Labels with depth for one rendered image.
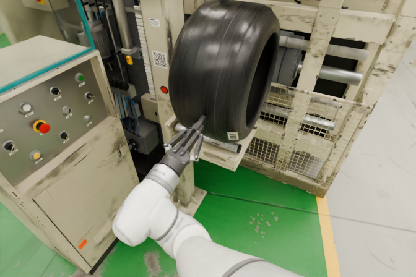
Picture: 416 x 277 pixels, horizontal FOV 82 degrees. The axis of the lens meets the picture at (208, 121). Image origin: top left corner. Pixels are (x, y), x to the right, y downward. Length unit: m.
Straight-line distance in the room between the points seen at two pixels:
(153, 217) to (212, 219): 1.27
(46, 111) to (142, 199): 0.63
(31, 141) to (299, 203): 1.78
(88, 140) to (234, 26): 0.84
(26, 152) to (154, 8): 0.75
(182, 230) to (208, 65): 0.49
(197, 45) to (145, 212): 0.53
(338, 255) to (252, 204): 0.63
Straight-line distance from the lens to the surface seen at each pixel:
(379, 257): 2.12
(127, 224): 0.65
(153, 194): 0.66
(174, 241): 0.68
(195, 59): 0.81
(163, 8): 1.01
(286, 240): 1.92
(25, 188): 1.19
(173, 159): 0.71
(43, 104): 1.12
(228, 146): 1.09
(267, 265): 0.26
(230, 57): 0.77
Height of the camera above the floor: 1.69
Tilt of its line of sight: 40 degrees down
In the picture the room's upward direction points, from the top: straight up
